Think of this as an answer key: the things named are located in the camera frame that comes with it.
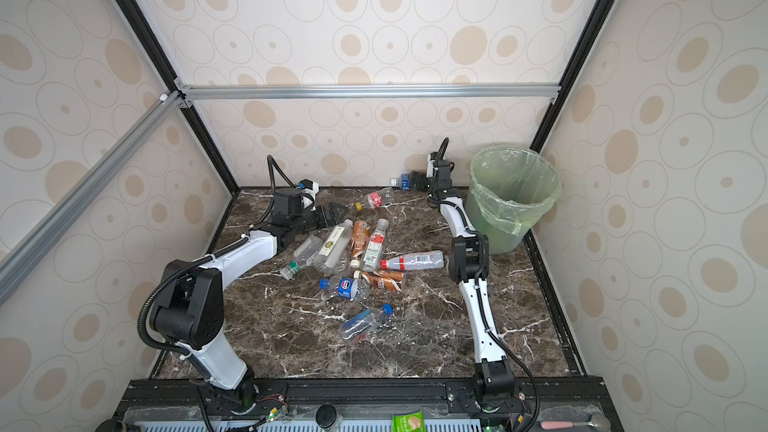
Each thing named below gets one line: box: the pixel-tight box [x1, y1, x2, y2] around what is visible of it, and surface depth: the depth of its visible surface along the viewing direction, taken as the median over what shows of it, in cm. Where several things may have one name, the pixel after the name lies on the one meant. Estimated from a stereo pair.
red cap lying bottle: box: [379, 250, 445, 271], surface depth 96 cm
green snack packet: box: [392, 410, 426, 432], surface depth 70 cm
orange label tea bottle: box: [350, 220, 371, 269], surface depth 101 cm
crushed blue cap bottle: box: [341, 303, 393, 341], surface depth 88 cm
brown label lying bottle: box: [353, 270, 404, 293], surface depth 92 cm
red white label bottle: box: [363, 218, 389, 273], surface depth 98 cm
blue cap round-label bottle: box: [319, 276, 370, 302], surface depth 92 cm
